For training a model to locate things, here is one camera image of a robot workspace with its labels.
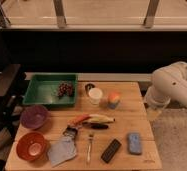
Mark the small dark round tin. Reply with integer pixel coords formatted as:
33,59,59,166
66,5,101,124
85,83,95,93

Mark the black remote control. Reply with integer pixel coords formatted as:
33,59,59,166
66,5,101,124
101,139,121,163

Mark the orange bowl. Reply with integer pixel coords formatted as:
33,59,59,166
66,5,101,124
16,132,47,162

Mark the black chair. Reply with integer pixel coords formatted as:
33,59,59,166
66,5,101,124
0,63,24,171

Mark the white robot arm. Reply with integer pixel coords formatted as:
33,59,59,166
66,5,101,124
144,61,187,109

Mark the purple bowl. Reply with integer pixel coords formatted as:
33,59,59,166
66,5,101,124
20,105,49,130

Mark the orange carrot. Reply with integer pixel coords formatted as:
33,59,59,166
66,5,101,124
69,114,90,126

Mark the yellow banana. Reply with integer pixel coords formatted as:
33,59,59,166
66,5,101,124
88,114,115,123

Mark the metal fork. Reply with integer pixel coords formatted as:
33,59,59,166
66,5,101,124
86,133,94,164

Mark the grey folded cloth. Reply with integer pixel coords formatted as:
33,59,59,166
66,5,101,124
47,136,77,166

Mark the bunch of dark grapes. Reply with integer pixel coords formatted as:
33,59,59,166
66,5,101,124
57,82,74,97

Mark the white cup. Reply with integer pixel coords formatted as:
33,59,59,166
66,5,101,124
88,88,103,105

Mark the green plastic tray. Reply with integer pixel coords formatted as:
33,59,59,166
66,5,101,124
23,73,78,107

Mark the blue sponge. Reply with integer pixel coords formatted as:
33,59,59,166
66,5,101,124
128,132,142,155

